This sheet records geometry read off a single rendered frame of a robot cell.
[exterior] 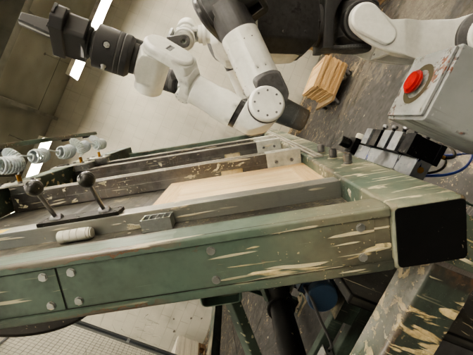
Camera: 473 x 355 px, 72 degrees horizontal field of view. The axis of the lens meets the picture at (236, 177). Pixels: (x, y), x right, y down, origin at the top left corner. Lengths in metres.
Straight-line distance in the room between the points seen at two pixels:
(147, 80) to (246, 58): 0.22
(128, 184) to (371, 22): 0.94
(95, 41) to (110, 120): 6.01
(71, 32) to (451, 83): 0.66
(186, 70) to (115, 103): 6.07
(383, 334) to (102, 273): 0.51
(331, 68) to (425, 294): 3.87
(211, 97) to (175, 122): 5.79
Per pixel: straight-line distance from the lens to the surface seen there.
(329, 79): 4.32
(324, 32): 1.04
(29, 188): 0.84
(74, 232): 0.84
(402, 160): 0.95
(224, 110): 0.71
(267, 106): 0.69
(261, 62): 0.75
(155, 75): 0.75
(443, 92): 0.58
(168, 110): 6.55
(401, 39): 1.09
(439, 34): 1.18
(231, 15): 0.79
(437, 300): 0.68
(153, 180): 1.22
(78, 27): 0.75
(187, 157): 1.69
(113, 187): 1.27
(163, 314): 7.01
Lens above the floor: 1.19
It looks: 5 degrees down
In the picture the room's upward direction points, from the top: 68 degrees counter-clockwise
